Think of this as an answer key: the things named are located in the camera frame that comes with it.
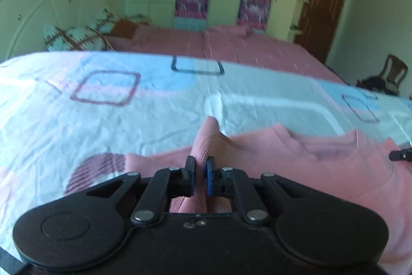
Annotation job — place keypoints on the pink long-sleeve sweatshirt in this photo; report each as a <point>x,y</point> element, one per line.
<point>352,166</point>

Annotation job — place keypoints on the dark wooden chair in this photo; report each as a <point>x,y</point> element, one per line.
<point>389,79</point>

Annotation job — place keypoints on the light blue patterned bed sheet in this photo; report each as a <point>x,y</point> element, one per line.
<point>68,119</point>

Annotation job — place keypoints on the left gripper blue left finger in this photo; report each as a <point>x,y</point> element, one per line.
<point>157,192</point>

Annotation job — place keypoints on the orange brown striped pillow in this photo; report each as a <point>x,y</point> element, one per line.
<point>124,29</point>

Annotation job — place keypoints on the cream round headboard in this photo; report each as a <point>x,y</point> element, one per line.
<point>23,21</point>

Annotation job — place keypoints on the patterned teal pillow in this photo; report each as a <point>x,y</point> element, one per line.
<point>91,37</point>

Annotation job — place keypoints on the lower right pink poster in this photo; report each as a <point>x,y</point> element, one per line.
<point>254,13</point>

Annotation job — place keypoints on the brown wooden door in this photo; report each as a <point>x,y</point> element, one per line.
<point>318,23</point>

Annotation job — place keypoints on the pink striped bed cover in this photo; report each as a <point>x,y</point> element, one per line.
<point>224,43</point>

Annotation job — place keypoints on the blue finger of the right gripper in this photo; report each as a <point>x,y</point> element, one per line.
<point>401,155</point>

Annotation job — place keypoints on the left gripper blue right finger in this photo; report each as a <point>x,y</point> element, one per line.
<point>235,185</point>

